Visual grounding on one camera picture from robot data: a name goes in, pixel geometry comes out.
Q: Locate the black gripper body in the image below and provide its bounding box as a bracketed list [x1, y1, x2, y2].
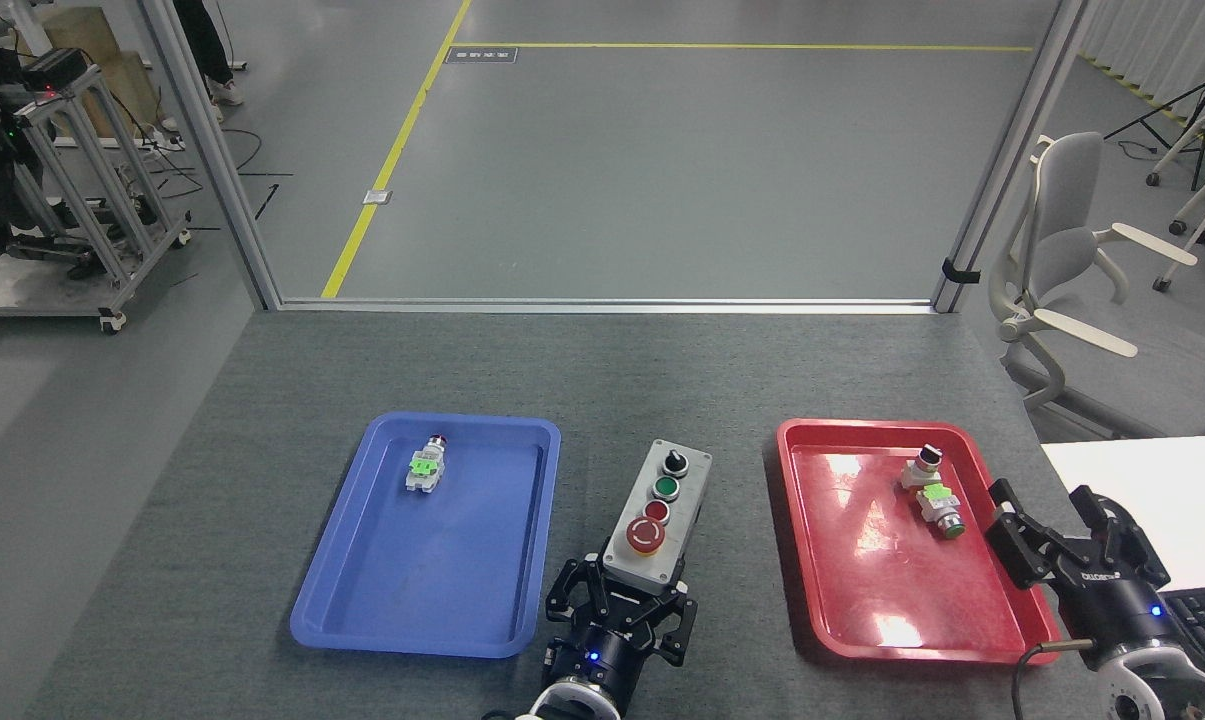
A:
[1054, 547, 1183, 658]
[545, 598, 654, 713]

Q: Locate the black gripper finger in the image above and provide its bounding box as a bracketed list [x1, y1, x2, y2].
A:
[637, 582, 699, 668]
[1068, 485, 1172, 589]
[546, 555, 613, 626]
[986, 480, 1073, 591]

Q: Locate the grey control box with buttons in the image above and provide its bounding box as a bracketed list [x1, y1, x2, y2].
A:
[601, 438, 714, 598]

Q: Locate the cardboard box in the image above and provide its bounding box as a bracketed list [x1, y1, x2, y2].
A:
[17, 7, 164, 143]

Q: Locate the white desk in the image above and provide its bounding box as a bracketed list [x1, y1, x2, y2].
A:
[1040, 434, 1205, 720]

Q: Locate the blue plastic tray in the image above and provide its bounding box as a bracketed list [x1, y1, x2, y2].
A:
[290, 412, 563, 660]

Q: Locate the red plastic tray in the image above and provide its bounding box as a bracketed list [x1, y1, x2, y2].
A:
[775, 418, 1064, 666]

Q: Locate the grey office chair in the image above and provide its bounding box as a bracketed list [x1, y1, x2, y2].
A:
[989, 132, 1205, 441]

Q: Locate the black tripod stand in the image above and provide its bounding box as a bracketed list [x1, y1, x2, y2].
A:
[1104, 38, 1205, 163]

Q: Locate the green-headed push button switch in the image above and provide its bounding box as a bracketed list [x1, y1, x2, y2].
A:
[916, 484, 968, 542]

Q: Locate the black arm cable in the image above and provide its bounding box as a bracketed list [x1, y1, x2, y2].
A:
[1007, 638, 1097, 720]

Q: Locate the black-headed selector switch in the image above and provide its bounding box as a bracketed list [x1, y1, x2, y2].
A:
[900, 445, 945, 492]

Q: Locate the red-headed push button switch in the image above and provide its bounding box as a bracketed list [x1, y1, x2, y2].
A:
[405, 434, 451, 497]

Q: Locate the silver frame post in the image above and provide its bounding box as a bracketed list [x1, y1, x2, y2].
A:
[931, 0, 1099, 315]
[139, 0, 282, 312]

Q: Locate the black floor cable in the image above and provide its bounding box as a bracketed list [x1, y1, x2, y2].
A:
[150, 125, 295, 223]

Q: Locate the aluminium frame cart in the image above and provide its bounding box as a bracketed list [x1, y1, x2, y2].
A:
[0, 60, 194, 336]

